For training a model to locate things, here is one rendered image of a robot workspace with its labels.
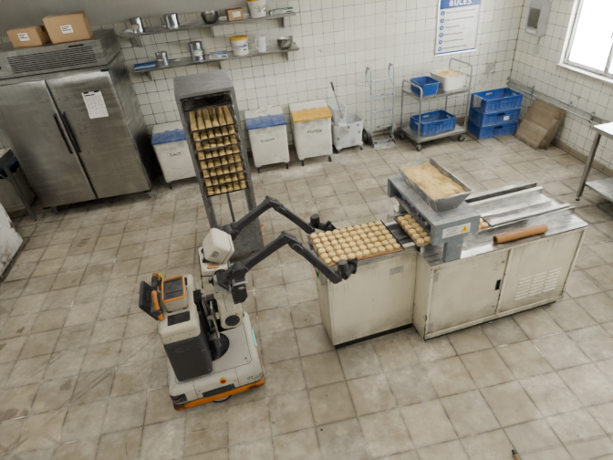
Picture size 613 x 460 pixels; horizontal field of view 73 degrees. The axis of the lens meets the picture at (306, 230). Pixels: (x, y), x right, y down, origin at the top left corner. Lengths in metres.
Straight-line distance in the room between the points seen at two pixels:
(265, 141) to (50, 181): 2.81
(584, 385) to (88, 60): 5.62
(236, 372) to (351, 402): 0.85
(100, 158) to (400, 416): 4.59
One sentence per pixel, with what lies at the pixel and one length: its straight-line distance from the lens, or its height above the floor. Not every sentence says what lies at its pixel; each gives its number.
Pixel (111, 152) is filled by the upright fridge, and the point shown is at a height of 0.77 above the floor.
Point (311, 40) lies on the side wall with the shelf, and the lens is 6.40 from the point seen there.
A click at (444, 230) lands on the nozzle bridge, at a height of 1.13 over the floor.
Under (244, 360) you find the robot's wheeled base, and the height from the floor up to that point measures 0.28.
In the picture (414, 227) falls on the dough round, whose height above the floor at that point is 0.91.
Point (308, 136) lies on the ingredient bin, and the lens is 6.05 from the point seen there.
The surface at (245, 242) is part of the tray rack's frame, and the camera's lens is 4.53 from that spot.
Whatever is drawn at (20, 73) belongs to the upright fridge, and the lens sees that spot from 5.89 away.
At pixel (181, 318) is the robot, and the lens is 2.88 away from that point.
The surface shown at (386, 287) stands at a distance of 3.20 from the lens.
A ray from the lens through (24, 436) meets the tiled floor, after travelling 3.94.
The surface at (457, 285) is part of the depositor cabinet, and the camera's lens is 3.26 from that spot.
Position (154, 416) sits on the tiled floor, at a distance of 3.52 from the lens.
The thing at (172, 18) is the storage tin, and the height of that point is 2.09.
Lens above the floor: 2.75
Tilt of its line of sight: 35 degrees down
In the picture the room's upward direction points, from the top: 6 degrees counter-clockwise
